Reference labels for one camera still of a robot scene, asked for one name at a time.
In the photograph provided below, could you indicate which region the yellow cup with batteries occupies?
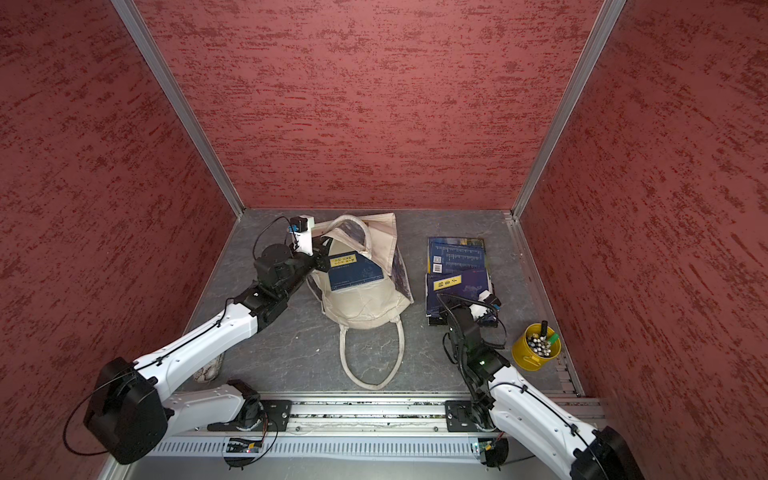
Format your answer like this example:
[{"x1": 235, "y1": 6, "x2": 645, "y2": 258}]
[{"x1": 511, "y1": 320, "x2": 562, "y2": 372}]

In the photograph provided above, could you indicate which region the corner aluminium post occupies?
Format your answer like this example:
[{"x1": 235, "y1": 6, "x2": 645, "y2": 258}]
[
  {"x1": 511, "y1": 0, "x2": 626, "y2": 222},
  {"x1": 111, "y1": 0, "x2": 246, "y2": 219}
]

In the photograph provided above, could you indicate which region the left corner aluminium post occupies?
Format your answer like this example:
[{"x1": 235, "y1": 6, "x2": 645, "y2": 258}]
[{"x1": 111, "y1": 0, "x2": 246, "y2": 219}]

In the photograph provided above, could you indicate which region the circuit board with wires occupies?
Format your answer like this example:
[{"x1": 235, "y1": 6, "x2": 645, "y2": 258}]
[
  {"x1": 223, "y1": 438, "x2": 267, "y2": 469},
  {"x1": 472, "y1": 438, "x2": 509, "y2": 468}
]

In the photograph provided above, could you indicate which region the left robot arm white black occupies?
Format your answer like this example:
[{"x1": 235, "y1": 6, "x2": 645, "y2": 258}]
[{"x1": 80, "y1": 237, "x2": 332, "y2": 465}]

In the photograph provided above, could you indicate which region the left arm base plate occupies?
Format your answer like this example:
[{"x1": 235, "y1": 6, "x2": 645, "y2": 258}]
[{"x1": 206, "y1": 400, "x2": 293, "y2": 434}]

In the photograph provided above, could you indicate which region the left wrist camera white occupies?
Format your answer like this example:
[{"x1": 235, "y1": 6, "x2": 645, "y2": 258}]
[{"x1": 289, "y1": 215, "x2": 315, "y2": 256}]

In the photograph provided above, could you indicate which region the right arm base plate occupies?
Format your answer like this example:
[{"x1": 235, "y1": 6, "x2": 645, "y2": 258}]
[{"x1": 444, "y1": 400, "x2": 496, "y2": 433}]

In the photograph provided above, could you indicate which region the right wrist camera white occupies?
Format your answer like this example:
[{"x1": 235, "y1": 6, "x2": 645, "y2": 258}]
[{"x1": 470, "y1": 290, "x2": 501, "y2": 320}]

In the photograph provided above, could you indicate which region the blue book white text back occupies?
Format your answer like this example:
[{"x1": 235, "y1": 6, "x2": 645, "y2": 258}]
[{"x1": 427, "y1": 237, "x2": 487, "y2": 274}]

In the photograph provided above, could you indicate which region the white rolled cloth object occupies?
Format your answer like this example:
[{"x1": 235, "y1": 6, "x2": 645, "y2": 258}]
[{"x1": 192, "y1": 354, "x2": 224, "y2": 384}]

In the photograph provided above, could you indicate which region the left circuit board with wires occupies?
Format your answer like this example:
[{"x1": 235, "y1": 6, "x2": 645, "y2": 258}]
[{"x1": 223, "y1": 438, "x2": 267, "y2": 469}]

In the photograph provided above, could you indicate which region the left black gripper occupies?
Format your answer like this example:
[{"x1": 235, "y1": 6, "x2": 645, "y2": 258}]
[{"x1": 278, "y1": 231, "x2": 333, "y2": 298}]

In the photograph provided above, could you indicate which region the cream canvas tote bag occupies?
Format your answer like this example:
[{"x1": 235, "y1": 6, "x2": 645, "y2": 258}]
[{"x1": 306, "y1": 212, "x2": 414, "y2": 391}]

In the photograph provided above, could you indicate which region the right corner aluminium post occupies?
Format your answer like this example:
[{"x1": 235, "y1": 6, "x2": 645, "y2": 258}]
[{"x1": 511, "y1": 0, "x2": 626, "y2": 222}]

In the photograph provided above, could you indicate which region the black book yellow chinese title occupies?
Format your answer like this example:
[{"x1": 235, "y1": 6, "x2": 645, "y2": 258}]
[{"x1": 427, "y1": 316, "x2": 447, "y2": 326}]

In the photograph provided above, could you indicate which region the right circuit board with wires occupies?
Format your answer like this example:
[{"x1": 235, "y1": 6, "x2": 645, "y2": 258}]
[{"x1": 472, "y1": 438, "x2": 509, "y2": 468}]

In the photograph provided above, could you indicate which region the aluminium front rail frame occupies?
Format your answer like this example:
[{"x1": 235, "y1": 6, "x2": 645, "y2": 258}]
[{"x1": 98, "y1": 392, "x2": 631, "y2": 480}]

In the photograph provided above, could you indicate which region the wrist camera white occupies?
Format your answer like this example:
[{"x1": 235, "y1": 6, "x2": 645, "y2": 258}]
[
  {"x1": 470, "y1": 290, "x2": 501, "y2": 320},
  {"x1": 289, "y1": 215, "x2": 315, "y2": 256}
]

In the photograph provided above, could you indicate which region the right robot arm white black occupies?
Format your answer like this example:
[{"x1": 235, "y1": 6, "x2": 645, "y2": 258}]
[{"x1": 437, "y1": 294, "x2": 644, "y2": 479}]

